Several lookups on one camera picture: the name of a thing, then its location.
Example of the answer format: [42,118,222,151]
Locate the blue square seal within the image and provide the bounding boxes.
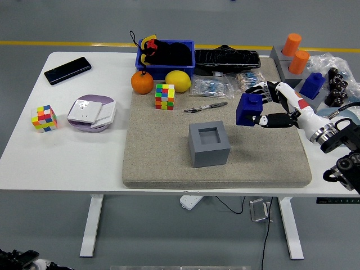
[298,72,326,100]
[235,93,265,127]

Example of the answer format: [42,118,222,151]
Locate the purple tray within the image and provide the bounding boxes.
[66,94,116,133]

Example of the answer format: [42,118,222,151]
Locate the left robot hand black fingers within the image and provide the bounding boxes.
[0,249,74,270]

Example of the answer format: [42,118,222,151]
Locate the black table control panel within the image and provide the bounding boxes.
[316,197,360,204]

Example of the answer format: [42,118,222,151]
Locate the black silver pen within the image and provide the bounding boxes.
[183,102,228,114]

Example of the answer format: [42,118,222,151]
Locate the grey-brown mat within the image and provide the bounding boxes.
[122,57,313,190]

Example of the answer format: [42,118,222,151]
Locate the yellow lemon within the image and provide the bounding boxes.
[164,70,192,93]

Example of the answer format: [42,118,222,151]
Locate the grey seal holder block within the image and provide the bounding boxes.
[277,60,310,89]
[294,81,329,113]
[269,44,295,65]
[188,120,232,169]

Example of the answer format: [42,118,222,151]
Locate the blue plastic bin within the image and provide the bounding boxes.
[134,39,196,81]

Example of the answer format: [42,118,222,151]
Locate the twisted rubik's cube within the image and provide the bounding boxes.
[30,105,59,134]

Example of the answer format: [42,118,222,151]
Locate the orange cylinder seal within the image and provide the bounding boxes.
[288,50,311,75]
[281,33,302,57]

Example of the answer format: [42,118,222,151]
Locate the black cable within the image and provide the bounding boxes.
[215,196,246,214]
[260,196,273,270]

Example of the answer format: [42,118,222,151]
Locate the light blue tray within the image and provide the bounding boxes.
[316,107,358,121]

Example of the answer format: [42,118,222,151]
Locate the scrambled rubik's cube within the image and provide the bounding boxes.
[154,83,176,111]

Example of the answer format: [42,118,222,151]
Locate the silver metal bracket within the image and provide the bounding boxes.
[249,198,274,223]

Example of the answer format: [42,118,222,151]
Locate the black smartphone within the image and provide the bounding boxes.
[43,56,92,86]

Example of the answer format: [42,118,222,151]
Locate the white power strip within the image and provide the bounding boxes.
[179,195,204,210]

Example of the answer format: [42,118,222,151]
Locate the yellow red toy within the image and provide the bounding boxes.
[139,34,158,65]

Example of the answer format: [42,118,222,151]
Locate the bag of blue resistors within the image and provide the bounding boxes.
[233,70,266,93]
[190,75,235,100]

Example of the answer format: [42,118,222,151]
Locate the clear plastic bag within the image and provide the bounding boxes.
[306,52,360,110]

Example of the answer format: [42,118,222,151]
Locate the orange fruit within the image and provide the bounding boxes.
[130,71,155,95]

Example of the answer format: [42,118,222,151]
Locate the cluster of black knobs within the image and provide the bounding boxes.
[324,67,349,108]

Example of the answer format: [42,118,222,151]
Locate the white switch panel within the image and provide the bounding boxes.
[90,101,117,129]

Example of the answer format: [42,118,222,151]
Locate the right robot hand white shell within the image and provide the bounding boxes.
[245,80,330,139]

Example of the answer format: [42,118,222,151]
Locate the black keyboard in plastic wrap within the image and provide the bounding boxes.
[193,49,262,76]

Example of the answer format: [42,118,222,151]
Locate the black drawstring pouch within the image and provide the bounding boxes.
[129,30,192,75]

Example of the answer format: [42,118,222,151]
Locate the white table leg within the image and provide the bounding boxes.
[79,193,105,258]
[277,196,305,260]

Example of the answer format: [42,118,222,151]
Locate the white wall socket panel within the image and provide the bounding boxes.
[67,100,104,124]

